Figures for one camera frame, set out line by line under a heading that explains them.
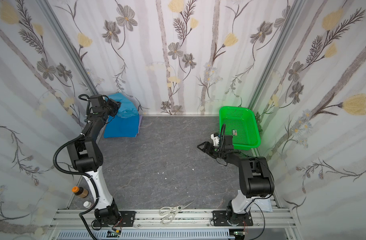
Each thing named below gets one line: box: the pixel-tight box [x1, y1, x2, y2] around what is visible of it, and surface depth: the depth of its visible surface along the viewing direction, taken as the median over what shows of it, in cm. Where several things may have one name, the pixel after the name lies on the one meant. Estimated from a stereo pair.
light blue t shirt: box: [108, 92, 139, 119], surface depth 100 cm
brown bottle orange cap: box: [71, 186, 89, 199], surface depth 78 cm
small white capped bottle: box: [83, 201, 94, 209], surface depth 77 cm
